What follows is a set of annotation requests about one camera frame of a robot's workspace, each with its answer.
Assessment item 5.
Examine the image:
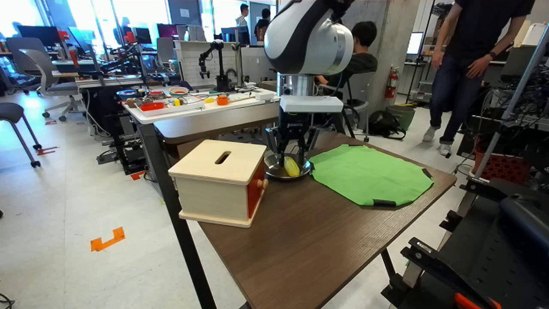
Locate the black clamp with orange handle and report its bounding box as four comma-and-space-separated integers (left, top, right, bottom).
453, 290, 504, 309

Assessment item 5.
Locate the orange floor tape marker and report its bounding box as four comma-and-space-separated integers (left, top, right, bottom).
89, 225, 127, 254

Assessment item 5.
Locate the grey swivel office chair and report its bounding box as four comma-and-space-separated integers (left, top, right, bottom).
5, 36, 84, 124

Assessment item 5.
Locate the standing person in dark shirt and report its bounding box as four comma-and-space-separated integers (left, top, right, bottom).
422, 0, 537, 160

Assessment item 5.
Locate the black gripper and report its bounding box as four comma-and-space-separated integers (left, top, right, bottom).
264, 110, 321, 168

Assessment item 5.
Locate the white table with toys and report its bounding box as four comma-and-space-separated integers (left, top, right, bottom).
153, 102, 283, 144

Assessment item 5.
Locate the black metal table leg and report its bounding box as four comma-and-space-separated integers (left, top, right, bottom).
165, 170, 220, 309
377, 247, 401, 289

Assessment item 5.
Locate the black stool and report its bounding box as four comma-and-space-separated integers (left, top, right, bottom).
0, 102, 45, 170

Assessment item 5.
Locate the distant person in dark shirt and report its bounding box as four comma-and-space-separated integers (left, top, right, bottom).
254, 7, 273, 43

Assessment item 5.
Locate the grey metal pole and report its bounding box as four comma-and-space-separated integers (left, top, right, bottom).
472, 24, 549, 179

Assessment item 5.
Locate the black equipment box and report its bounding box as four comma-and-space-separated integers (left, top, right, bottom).
110, 134, 148, 174

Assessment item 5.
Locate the silver metal pan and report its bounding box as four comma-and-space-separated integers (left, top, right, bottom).
263, 153, 316, 182

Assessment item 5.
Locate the distant person in white shirt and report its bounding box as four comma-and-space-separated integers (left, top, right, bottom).
235, 2, 252, 29

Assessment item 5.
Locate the red crate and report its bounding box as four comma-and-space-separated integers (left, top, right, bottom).
472, 151, 535, 186

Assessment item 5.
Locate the white work table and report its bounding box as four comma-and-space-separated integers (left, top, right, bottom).
120, 84, 283, 127

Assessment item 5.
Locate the white computer monitor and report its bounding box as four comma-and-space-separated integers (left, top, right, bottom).
405, 31, 427, 57

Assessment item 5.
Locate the black backpack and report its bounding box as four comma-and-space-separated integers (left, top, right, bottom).
367, 108, 408, 139

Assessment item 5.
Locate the red fire extinguisher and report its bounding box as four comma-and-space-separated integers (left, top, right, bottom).
384, 65, 400, 102

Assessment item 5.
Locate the green cloth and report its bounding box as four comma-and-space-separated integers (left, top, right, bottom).
309, 143, 436, 210

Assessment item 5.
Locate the black cart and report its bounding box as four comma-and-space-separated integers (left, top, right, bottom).
381, 177, 549, 309

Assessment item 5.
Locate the seated person with black hair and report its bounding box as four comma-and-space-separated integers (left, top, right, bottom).
316, 21, 381, 88

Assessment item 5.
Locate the dark computer monitor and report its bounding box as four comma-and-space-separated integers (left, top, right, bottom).
14, 24, 62, 48

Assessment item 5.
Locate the wooden box with red side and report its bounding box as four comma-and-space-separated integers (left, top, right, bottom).
166, 138, 269, 230

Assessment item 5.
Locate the red tray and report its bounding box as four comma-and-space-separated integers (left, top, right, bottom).
137, 100, 168, 114

